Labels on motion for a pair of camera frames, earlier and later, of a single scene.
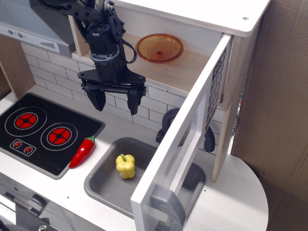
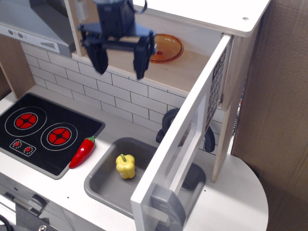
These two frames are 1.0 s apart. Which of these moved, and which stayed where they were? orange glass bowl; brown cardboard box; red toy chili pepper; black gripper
Moved: black gripper
Stayed: brown cardboard box; red toy chili pepper; orange glass bowl
